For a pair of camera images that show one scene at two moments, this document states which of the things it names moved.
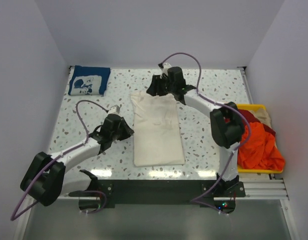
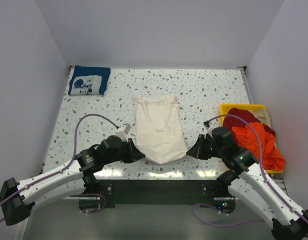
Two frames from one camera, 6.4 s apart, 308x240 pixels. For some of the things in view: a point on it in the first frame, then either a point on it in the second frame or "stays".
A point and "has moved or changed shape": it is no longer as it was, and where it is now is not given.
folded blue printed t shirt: x=89 y=81 stays
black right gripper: x=154 y=87 to x=196 y=151
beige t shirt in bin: x=263 y=116 stays
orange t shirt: x=260 y=152 stays
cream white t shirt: x=157 y=136 has moved or changed shape
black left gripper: x=128 y=131 to x=133 y=153
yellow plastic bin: x=251 y=107 stays
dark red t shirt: x=250 y=117 stays
